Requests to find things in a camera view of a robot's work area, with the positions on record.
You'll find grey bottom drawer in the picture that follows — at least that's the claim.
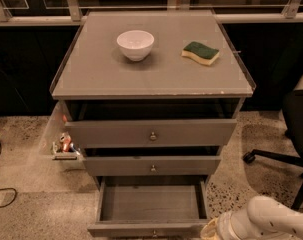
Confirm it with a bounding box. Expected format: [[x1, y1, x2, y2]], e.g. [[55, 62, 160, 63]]
[[88, 175, 210, 239]]

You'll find grey drawer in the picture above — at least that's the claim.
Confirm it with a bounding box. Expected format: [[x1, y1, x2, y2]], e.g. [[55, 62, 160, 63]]
[[88, 175, 210, 239], [64, 98, 242, 149], [83, 147, 221, 176]]

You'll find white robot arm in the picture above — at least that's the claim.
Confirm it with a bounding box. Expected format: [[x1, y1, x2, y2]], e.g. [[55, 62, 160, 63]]
[[200, 196, 303, 240]]

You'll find grey middle drawer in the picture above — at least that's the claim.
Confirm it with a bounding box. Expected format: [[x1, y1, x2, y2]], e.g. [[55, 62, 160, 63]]
[[83, 147, 221, 176]]

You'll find grey top drawer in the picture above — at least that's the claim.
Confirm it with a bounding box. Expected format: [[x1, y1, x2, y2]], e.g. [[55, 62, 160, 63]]
[[64, 98, 242, 149]]

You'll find grey drawer cabinet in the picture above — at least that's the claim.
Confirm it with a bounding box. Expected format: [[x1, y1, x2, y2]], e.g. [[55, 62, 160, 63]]
[[49, 9, 257, 185]]

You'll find black office chair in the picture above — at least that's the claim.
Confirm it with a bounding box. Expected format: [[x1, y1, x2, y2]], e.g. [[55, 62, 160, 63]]
[[242, 63, 303, 211]]

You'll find orange can in bin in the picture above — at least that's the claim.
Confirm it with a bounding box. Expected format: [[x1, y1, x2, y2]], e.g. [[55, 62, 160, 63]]
[[60, 133, 71, 152]]

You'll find clear plastic side bin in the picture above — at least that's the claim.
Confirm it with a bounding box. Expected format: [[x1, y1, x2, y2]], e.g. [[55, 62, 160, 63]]
[[38, 103, 84, 170]]

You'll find green and yellow sponge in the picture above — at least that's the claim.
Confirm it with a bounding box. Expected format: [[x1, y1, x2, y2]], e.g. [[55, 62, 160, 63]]
[[181, 41, 219, 66]]

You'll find white ceramic bowl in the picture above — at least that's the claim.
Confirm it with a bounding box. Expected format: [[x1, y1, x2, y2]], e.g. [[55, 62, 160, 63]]
[[117, 30, 154, 61]]

